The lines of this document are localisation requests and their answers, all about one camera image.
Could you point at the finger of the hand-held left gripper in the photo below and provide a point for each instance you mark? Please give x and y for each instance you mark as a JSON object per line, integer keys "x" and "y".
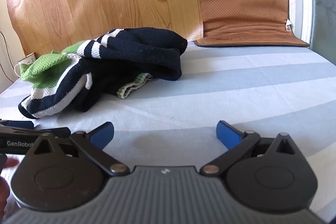
{"x": 56, "y": 132}
{"x": 18, "y": 124}

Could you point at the blue white striped bed sheet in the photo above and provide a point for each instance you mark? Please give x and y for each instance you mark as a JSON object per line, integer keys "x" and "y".
{"x": 210, "y": 82}

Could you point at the person's left hand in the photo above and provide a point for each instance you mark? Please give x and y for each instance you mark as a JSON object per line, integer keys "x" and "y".
{"x": 11, "y": 162}

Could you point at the white door frame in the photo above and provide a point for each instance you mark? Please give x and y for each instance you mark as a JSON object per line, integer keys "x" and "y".
{"x": 302, "y": 3}

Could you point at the white enamel mug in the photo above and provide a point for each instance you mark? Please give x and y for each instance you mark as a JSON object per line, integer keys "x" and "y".
{"x": 22, "y": 65}

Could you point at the green navy white knit sweater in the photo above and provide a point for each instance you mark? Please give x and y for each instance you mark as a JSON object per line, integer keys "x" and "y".
{"x": 147, "y": 53}

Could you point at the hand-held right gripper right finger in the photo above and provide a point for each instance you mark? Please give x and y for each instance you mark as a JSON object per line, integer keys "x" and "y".
{"x": 227, "y": 134}

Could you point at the white cushion tag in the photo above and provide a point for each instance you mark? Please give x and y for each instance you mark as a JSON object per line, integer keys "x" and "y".
{"x": 288, "y": 25}

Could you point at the brown perforated seat cushion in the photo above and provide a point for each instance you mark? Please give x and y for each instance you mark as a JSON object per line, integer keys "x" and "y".
{"x": 241, "y": 1}

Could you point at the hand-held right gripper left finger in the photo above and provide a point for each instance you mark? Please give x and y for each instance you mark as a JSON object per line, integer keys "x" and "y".
{"x": 103, "y": 134}

